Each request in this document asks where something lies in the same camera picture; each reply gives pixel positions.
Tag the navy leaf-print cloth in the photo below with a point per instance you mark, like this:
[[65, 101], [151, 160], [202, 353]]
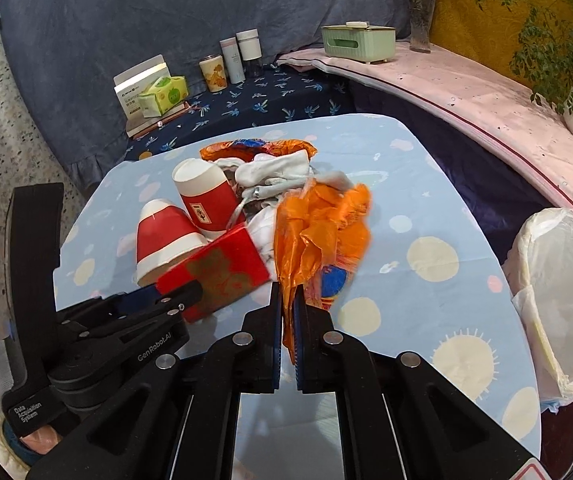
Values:
[[276, 100]]

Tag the tall white bottle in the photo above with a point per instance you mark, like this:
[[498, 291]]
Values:
[[232, 60]]

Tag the green tissue box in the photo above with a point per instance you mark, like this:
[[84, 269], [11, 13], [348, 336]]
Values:
[[356, 44]]

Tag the white cardboard box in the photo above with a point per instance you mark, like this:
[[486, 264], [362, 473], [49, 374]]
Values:
[[129, 95]]

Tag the orange plastic bag red print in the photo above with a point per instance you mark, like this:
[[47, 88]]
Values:
[[286, 149]]

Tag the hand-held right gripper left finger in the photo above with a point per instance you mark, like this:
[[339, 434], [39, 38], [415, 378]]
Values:
[[277, 325]]

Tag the crumpled white plastic wrap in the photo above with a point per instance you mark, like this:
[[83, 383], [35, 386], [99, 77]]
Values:
[[276, 170]]

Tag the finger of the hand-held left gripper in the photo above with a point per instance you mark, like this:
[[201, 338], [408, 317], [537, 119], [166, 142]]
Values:
[[179, 296], [131, 301]]

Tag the red envelope gold print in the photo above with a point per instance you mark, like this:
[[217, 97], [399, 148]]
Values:
[[231, 265]]

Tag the orange plastic bag blue print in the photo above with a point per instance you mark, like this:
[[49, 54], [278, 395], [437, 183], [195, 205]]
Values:
[[311, 230]]

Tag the blue-grey blanket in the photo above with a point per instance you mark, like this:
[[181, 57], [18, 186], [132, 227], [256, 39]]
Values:
[[116, 25]]

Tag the white jar clear base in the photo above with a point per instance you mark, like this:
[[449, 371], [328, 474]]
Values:
[[249, 47]]

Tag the red paper cup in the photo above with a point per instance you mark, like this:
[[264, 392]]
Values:
[[206, 195], [161, 240]]

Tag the person's left forearm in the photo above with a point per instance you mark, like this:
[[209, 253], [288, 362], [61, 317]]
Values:
[[4, 452]]

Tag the dark purple sheet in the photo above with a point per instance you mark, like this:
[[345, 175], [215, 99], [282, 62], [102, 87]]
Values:
[[466, 170]]

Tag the glass vase with pink flowers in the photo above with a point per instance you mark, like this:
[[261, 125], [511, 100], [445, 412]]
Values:
[[421, 30]]

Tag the orange printed can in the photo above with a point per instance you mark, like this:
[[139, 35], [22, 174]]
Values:
[[213, 76]]

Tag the yellow cloth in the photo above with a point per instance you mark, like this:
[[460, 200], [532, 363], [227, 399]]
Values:
[[466, 10]]

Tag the green tissue pack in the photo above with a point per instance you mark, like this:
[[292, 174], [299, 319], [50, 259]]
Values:
[[164, 96]]

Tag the person's left hand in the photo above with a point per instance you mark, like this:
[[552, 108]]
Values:
[[41, 441]]

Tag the bin with white liner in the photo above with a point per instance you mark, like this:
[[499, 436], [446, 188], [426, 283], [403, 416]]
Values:
[[556, 285]]

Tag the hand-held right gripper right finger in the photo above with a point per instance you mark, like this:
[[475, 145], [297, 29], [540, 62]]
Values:
[[296, 330]]

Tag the pink sheet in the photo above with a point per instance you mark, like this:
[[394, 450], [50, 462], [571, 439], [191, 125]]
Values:
[[466, 90]]

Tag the brown book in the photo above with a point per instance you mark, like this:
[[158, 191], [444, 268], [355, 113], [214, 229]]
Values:
[[156, 122]]

